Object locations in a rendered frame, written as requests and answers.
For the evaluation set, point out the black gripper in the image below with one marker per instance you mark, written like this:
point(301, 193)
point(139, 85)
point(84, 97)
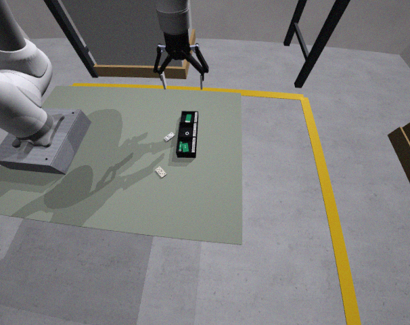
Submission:
point(178, 48)

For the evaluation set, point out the black three-section bin rack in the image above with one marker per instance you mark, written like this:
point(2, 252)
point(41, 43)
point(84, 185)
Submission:
point(191, 139)

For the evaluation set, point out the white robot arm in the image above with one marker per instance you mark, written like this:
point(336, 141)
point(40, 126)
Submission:
point(25, 75)

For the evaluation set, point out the white domino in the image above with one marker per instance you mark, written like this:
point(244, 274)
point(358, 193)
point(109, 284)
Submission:
point(169, 136)
point(161, 172)

